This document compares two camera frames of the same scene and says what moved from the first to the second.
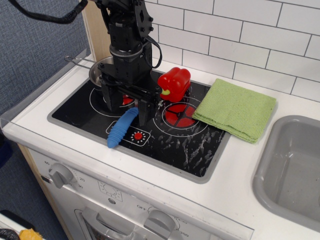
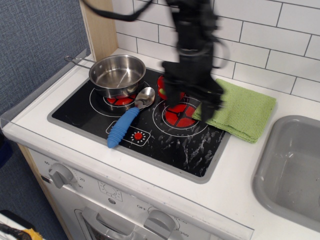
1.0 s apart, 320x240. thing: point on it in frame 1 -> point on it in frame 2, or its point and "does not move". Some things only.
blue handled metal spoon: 121,125 does not move
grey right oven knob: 160,223 does not move
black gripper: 131,72 -> 192,74
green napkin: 241,114 does not move
